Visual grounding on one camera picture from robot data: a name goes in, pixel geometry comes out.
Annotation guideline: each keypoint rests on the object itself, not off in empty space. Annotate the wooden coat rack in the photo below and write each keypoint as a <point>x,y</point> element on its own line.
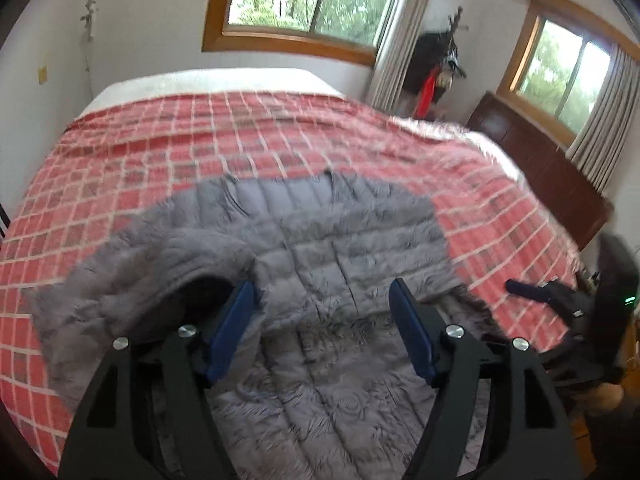
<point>457,20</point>

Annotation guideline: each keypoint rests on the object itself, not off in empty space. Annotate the metal wall pipe fixture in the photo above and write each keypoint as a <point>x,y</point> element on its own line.
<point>89,20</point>

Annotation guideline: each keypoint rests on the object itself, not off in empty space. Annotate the long grey curtain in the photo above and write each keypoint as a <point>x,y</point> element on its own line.
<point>400,50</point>

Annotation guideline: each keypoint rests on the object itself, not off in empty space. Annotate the grey quilted jacket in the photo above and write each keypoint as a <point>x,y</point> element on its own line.
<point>325,260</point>

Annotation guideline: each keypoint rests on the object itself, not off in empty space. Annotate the dark hanging coat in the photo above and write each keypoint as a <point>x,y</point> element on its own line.
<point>425,60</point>

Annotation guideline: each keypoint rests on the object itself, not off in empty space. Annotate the yellow wall outlet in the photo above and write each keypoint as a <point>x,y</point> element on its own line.
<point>43,74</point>

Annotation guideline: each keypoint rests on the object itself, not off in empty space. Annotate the bed with red plaid cover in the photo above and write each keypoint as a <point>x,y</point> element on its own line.
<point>250,125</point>

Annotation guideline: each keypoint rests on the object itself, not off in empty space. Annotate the dark wooden headboard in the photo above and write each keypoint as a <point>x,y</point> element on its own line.
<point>540,170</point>

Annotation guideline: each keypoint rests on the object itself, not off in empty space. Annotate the wide wooden-framed window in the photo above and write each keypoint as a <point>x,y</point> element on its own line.
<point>300,0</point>

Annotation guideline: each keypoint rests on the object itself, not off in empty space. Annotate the narrow wooden-framed window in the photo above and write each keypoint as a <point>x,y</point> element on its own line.
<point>555,70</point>

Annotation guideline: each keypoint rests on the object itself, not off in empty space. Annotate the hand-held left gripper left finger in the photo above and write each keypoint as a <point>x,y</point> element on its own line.
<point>235,325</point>

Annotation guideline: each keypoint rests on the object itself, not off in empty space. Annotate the white mattress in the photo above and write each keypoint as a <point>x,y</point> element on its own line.
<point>200,82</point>

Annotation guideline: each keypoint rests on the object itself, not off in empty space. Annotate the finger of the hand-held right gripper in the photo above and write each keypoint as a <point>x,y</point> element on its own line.
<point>525,290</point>

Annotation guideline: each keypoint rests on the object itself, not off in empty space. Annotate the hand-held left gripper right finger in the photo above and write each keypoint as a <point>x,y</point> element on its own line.
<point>415,330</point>

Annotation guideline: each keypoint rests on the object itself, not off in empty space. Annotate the red hanging cloth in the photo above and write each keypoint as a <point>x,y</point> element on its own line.
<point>426,95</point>

